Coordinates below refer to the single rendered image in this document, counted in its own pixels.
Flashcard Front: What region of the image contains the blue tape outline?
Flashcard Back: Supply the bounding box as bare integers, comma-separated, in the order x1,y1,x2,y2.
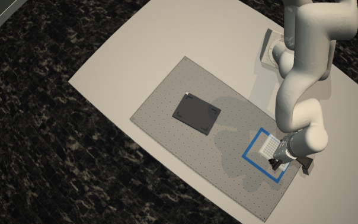
241,127,287,183

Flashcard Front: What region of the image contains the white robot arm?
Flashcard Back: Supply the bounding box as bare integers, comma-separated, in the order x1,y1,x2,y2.
268,0,358,175

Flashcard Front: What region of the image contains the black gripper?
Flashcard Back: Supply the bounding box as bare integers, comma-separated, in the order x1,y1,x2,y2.
268,131,298,170

